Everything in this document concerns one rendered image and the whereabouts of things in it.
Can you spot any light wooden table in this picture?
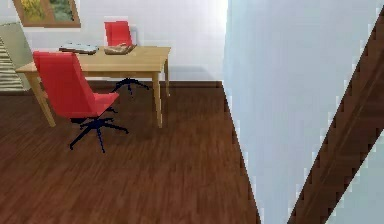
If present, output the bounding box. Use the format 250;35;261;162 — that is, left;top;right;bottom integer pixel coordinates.
15;45;172;129

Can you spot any brown bowl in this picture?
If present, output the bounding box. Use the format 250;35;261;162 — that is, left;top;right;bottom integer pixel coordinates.
103;43;138;56

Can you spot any red swivel office chair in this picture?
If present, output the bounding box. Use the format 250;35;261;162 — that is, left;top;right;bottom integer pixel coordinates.
32;50;130;154
103;20;151;96

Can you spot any grey open laptop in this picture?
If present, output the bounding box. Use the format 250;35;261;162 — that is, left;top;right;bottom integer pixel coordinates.
58;41;100;56

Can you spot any wooden framed window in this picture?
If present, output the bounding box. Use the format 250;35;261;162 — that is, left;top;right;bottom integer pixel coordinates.
12;0;82;29

